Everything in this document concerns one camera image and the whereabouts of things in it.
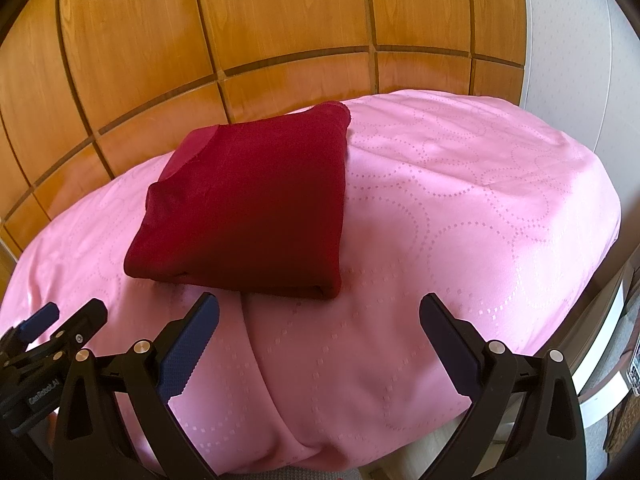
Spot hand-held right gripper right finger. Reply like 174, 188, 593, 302
419, 294, 587, 480

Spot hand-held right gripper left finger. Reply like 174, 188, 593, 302
52, 292, 221, 480

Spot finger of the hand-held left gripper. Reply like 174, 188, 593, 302
50, 299, 109, 361
14, 302, 60, 346

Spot dark red shirt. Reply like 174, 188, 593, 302
124, 101, 351, 302

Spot pink bedspread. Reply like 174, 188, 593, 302
0, 91, 623, 478

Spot clear plastic container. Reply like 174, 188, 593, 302
626, 335, 640, 393

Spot brown woven basket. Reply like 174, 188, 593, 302
602, 395, 640, 466

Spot wooden wardrobe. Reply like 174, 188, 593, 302
0, 0, 528, 261

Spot white bed frame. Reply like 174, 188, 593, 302
565, 265, 628, 426

